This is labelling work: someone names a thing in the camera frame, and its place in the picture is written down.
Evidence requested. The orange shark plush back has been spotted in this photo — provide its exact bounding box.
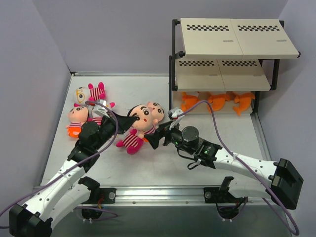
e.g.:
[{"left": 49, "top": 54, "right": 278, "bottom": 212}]
[{"left": 181, "top": 91, "right": 199, "bottom": 112}]

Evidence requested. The peach boy plush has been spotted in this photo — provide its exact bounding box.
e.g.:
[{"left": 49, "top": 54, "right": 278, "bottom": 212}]
[
  {"left": 66, "top": 106, "right": 89, "bottom": 138},
  {"left": 147, "top": 101, "right": 165, "bottom": 122},
  {"left": 127, "top": 104, "right": 158, "bottom": 139}
]

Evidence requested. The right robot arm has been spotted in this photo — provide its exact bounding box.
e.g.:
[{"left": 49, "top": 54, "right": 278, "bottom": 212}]
[{"left": 145, "top": 122, "right": 304, "bottom": 210}]

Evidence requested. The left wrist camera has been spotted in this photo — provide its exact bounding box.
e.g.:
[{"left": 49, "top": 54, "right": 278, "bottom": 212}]
[{"left": 91, "top": 99, "right": 111, "bottom": 118}]

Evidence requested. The white pink glasses plush front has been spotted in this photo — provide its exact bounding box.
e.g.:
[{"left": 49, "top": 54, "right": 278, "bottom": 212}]
[{"left": 116, "top": 129, "right": 144, "bottom": 155}]

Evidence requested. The cream black three-tier shelf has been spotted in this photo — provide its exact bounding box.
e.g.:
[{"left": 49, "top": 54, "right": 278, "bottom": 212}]
[{"left": 168, "top": 18, "right": 301, "bottom": 115}]

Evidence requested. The white pink glasses plush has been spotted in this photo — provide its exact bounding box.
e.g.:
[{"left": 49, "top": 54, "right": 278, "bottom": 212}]
[
  {"left": 116, "top": 129, "right": 144, "bottom": 155},
  {"left": 88, "top": 99, "right": 115, "bottom": 125}
]

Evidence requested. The white pink striped plush back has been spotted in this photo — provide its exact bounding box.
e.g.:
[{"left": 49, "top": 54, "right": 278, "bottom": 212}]
[{"left": 73, "top": 82, "right": 106, "bottom": 107}]

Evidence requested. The white pink glasses plush middle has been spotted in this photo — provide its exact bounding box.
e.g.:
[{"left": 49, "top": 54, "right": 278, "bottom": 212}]
[{"left": 88, "top": 99, "right": 115, "bottom": 125}]

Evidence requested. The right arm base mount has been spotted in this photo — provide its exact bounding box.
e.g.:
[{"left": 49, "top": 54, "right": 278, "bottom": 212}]
[{"left": 203, "top": 187, "right": 222, "bottom": 203}]

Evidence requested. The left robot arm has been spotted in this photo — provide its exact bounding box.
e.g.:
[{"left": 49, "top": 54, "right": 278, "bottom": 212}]
[{"left": 9, "top": 115, "right": 136, "bottom": 237}]

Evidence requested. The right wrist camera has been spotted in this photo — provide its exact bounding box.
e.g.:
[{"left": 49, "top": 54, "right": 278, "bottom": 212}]
[{"left": 167, "top": 107, "right": 185, "bottom": 129}]

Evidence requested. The orange shark plush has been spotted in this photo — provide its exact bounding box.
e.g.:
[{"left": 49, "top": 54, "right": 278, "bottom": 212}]
[
  {"left": 233, "top": 92, "right": 255, "bottom": 116},
  {"left": 208, "top": 92, "right": 231, "bottom": 111},
  {"left": 181, "top": 91, "right": 199, "bottom": 112}
]

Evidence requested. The aluminium front rail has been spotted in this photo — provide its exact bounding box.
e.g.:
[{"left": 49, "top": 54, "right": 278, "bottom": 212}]
[{"left": 29, "top": 186, "right": 293, "bottom": 207}]

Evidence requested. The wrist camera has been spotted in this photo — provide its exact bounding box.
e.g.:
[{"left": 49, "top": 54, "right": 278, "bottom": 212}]
[
  {"left": 91, "top": 99, "right": 111, "bottom": 118},
  {"left": 167, "top": 107, "right": 185, "bottom": 129}
]

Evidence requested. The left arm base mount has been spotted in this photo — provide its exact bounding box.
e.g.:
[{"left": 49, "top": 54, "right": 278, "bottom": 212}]
[{"left": 98, "top": 188, "right": 117, "bottom": 204}]

